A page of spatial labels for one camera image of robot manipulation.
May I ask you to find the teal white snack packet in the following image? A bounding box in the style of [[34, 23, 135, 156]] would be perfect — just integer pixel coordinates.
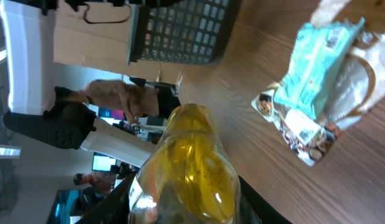
[[274, 17, 366, 120]]

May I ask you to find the person in brown top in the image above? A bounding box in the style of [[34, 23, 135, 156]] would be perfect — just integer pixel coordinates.
[[54, 79, 183, 125]]

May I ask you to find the lit computer monitor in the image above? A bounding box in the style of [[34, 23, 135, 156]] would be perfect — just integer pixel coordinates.
[[92, 152, 117, 172]]

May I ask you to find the brown white snack wrapper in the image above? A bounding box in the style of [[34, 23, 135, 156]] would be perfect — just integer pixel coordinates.
[[251, 89, 343, 167]]

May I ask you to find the brown Pantree snack packet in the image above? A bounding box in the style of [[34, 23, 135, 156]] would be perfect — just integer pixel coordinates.
[[310, 0, 385, 129]]

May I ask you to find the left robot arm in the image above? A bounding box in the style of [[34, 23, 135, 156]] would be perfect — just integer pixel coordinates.
[[0, 1, 155, 167]]

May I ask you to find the seated person in background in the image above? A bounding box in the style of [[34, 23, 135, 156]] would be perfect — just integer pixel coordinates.
[[74, 171, 116, 195]]

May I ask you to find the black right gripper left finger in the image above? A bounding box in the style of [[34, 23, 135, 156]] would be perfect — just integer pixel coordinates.
[[76, 174, 136, 224]]

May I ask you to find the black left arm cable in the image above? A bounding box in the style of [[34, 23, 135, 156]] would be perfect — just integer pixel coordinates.
[[82, 1, 133, 25]]

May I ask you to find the clear plastic container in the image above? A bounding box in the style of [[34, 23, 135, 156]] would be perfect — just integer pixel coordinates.
[[128, 104, 241, 224]]

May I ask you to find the grey plastic mesh basket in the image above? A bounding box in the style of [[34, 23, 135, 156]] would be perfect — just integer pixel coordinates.
[[126, 0, 242, 65]]

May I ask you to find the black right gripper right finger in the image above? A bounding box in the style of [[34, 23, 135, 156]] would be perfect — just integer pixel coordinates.
[[239, 176, 292, 224]]

